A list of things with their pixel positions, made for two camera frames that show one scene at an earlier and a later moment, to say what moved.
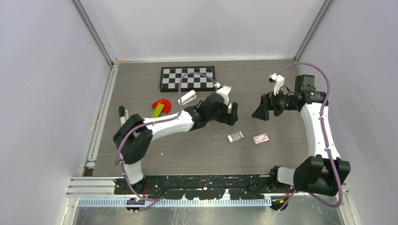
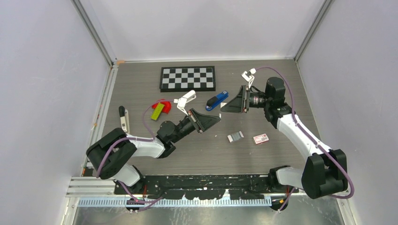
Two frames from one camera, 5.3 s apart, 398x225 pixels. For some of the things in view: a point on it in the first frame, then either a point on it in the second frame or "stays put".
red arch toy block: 166,108 stays put
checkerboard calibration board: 170,77 stays put
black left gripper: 226,118 to 200,122
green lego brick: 158,110 stays put
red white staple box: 261,138 stays put
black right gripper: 262,112 to 238,105
